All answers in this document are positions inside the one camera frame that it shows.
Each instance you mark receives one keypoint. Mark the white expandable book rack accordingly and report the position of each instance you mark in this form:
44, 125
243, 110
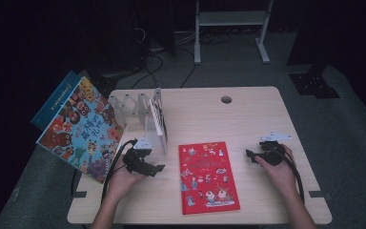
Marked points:
130, 108

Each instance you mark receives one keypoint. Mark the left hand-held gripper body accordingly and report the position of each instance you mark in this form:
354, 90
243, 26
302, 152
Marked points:
136, 162

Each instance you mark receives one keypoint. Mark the white metal stand frame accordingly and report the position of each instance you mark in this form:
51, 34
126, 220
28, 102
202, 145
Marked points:
232, 18

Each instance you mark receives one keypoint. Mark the white caterpillar picture book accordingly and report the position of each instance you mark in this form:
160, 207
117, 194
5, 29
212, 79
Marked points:
158, 120

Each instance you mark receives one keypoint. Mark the black stand base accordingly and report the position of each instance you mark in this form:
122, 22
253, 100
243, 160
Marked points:
314, 86
106, 84

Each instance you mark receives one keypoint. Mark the dark blue monster picture book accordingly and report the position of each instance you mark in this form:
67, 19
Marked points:
55, 100

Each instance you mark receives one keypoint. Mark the red picture book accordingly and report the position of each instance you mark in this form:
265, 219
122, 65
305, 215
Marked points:
208, 178

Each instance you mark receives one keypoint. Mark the black table edge clip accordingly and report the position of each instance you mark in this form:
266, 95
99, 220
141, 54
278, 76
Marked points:
80, 194
319, 194

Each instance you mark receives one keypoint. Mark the person's left hand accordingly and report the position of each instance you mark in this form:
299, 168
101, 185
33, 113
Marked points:
120, 183

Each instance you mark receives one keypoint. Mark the person's right hand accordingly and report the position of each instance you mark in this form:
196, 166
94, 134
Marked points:
282, 178

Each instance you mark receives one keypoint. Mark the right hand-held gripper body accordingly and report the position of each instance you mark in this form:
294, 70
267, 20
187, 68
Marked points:
273, 156

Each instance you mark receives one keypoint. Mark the light blue animals picture book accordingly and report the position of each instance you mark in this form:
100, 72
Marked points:
85, 136

